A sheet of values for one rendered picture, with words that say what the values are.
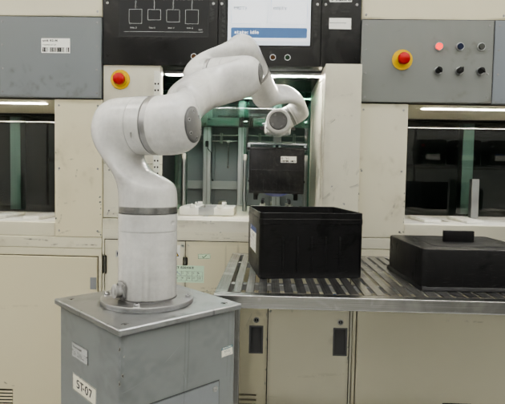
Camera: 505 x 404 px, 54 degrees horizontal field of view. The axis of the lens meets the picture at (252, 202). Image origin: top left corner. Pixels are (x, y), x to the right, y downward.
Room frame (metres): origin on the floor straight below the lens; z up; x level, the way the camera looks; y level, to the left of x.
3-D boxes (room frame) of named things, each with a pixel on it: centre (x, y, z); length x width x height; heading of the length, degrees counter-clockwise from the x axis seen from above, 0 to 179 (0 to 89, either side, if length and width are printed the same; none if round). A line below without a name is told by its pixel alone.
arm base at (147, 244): (1.02, 0.22, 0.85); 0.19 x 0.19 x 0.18
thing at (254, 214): (1.41, -0.14, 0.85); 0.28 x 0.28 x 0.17; 7
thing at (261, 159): (2.00, -0.09, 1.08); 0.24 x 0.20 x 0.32; 88
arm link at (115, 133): (1.03, 0.25, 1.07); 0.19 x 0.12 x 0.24; 68
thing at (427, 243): (1.30, -0.55, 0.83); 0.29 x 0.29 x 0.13; 0
